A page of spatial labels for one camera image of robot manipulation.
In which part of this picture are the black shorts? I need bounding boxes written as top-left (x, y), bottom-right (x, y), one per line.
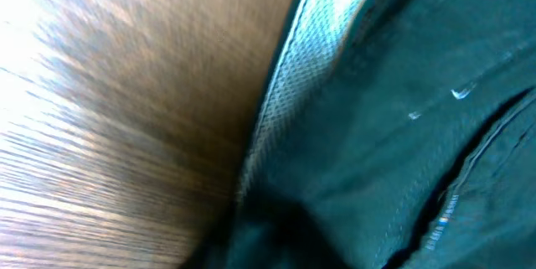
top-left (185, 0), bottom-right (535, 268)

